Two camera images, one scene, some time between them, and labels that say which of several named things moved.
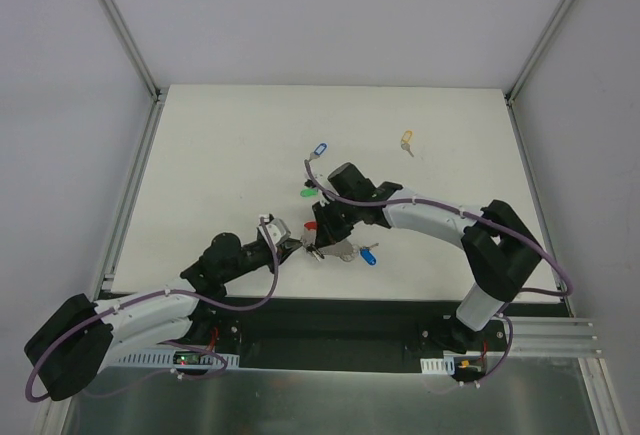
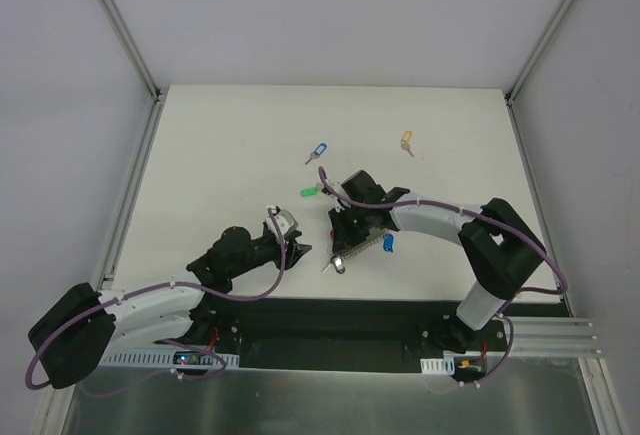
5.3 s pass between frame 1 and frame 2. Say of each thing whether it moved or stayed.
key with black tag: moved
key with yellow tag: stayed
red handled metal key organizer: moved
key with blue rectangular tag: stayed
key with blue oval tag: moved
